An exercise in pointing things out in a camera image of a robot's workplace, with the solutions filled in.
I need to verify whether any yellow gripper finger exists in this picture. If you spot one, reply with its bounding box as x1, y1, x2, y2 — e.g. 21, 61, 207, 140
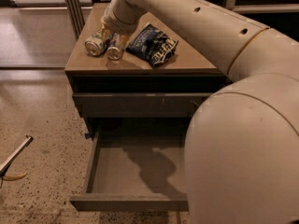
119, 35, 129, 49
101, 24, 113, 42

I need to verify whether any blue silver redbull can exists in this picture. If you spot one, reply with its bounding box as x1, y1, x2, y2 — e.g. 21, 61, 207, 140
107, 33, 124, 61

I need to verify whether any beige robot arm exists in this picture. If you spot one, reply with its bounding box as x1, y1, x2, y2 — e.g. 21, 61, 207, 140
104, 0, 299, 224

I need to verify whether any green white soda can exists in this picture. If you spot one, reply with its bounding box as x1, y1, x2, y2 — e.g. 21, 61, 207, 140
84, 29, 111, 57

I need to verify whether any grey drawer cabinet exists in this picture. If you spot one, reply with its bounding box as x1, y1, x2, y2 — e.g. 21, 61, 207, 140
65, 4, 230, 134

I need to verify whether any closed grey top drawer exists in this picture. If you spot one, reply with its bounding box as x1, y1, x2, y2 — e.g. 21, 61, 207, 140
73, 92, 210, 118

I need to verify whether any open grey middle drawer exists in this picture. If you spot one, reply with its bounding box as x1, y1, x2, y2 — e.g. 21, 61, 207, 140
70, 119, 189, 212

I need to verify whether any dark blue chip bag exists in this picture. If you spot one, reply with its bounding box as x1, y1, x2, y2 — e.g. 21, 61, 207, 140
126, 23, 178, 68

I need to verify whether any blue tape piece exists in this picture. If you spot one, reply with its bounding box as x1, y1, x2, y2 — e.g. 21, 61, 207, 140
84, 133, 92, 139

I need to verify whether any metal bar with yellow hook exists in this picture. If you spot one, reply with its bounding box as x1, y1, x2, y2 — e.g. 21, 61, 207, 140
0, 135, 34, 182

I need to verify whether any metal window frame post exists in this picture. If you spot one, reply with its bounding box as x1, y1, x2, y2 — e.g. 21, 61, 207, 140
65, 0, 85, 38

